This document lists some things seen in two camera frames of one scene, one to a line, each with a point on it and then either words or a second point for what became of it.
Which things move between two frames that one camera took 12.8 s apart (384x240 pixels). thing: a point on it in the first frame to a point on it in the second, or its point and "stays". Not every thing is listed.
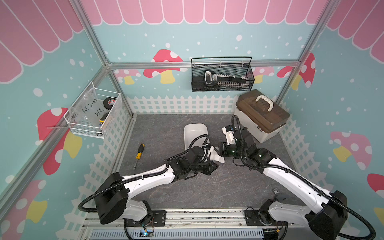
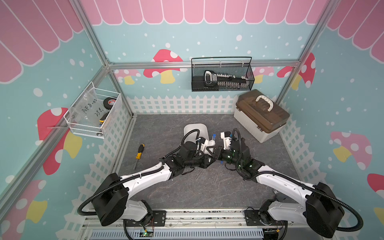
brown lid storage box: [261, 114] stays
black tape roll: [109, 102] stays
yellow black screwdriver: [139, 154] stays
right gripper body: [231, 151] to [227, 156]
